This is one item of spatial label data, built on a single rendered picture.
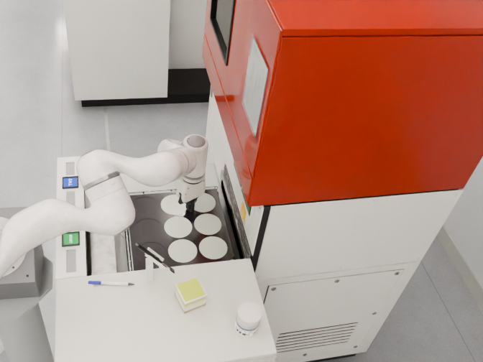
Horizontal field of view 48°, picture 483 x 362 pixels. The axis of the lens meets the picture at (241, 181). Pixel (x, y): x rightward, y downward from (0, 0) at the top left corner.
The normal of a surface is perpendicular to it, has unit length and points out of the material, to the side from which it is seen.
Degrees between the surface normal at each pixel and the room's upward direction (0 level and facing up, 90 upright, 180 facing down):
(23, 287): 90
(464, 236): 90
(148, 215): 0
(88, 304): 0
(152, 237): 0
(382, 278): 90
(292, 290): 90
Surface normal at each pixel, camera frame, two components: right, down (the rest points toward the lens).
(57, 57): 0.12, -0.69
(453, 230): -0.97, 0.07
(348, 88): 0.22, 0.71
